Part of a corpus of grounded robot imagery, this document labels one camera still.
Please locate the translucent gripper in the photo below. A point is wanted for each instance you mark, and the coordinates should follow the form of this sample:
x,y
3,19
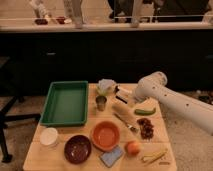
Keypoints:
x,y
131,100

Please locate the black eraser block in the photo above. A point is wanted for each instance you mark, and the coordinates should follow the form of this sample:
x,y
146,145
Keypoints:
x,y
119,98

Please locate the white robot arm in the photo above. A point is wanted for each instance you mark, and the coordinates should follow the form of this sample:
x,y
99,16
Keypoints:
x,y
154,86

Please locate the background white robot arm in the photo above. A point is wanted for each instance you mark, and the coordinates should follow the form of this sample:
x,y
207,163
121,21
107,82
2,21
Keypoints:
x,y
39,8

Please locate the orange red bowl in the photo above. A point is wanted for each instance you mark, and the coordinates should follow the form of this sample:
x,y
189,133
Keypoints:
x,y
105,135

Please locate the dark maroon bowl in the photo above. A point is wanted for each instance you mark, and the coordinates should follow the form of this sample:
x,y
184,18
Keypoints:
x,y
77,149

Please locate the green chili pepper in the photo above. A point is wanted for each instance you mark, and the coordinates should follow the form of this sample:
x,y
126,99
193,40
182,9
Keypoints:
x,y
144,112

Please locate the small metal cup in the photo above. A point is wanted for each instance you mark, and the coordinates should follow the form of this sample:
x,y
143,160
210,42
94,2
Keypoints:
x,y
101,102

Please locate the brown dried fruit cluster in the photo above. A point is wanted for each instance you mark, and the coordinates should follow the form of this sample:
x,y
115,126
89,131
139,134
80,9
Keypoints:
x,y
146,128

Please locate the orange fruit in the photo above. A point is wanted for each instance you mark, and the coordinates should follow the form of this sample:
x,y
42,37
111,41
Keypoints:
x,y
132,148

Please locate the yellow corn pieces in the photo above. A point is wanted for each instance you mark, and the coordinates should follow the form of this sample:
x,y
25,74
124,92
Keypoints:
x,y
152,158

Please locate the blue sponge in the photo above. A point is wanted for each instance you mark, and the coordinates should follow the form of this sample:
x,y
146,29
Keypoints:
x,y
109,158

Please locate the green plastic tray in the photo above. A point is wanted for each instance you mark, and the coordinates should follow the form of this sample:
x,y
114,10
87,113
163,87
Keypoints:
x,y
66,104

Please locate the white cup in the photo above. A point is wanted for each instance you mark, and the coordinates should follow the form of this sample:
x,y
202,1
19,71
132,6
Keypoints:
x,y
49,137

